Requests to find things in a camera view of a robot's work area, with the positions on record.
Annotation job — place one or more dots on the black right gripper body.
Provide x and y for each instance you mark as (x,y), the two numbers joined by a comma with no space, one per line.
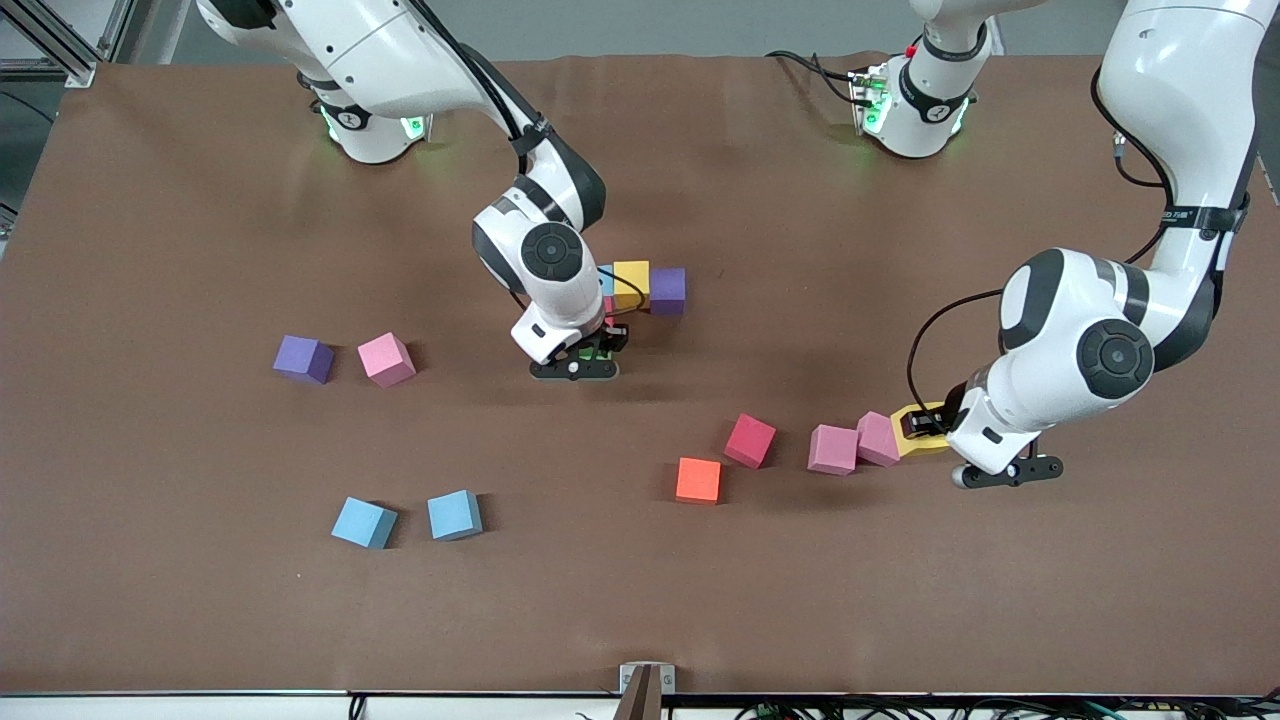
(612,338)

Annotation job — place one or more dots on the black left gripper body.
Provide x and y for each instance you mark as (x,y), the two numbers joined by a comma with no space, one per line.
(948,411)

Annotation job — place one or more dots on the yellow foam cube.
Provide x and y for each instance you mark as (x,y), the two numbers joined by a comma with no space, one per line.
(631,280)
(920,447)

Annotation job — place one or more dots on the green foam cube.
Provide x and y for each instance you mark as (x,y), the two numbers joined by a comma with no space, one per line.
(587,353)

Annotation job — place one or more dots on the red foam cube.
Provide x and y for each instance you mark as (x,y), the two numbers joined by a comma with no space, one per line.
(608,305)
(750,440)

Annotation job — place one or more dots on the light blue foam cube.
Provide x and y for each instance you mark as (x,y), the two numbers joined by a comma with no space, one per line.
(364,522)
(605,280)
(455,514)

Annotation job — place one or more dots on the purple foam cube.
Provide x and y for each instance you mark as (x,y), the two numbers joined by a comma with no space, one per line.
(303,359)
(668,290)

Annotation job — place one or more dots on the orange foam cube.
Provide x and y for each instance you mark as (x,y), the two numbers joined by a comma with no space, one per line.
(698,480)

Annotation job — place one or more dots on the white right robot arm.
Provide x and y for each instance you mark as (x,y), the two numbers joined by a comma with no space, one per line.
(400,60)

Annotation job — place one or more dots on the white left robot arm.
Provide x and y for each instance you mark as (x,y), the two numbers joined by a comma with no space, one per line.
(1040,390)

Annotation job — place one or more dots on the pink foam cube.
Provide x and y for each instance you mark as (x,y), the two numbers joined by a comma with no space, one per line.
(833,449)
(386,359)
(878,440)

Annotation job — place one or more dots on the large table cover sheet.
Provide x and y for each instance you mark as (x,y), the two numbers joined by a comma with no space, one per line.
(640,600)

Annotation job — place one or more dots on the silver camera mount bracket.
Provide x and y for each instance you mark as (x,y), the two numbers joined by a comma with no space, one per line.
(628,680)

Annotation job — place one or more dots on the aluminium frame post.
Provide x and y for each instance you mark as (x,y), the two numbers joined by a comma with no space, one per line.
(60,45)

